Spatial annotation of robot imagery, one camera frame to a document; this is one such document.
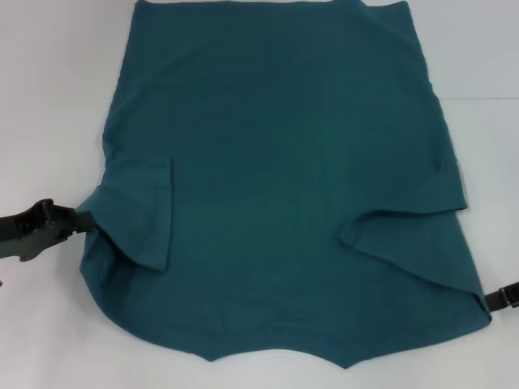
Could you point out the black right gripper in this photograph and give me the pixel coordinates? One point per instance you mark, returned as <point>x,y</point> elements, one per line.
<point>511,295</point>

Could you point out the teal blue t-shirt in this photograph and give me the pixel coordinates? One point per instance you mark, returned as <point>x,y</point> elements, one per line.
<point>284,142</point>

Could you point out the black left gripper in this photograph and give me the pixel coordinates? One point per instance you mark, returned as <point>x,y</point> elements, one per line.
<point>32,231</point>

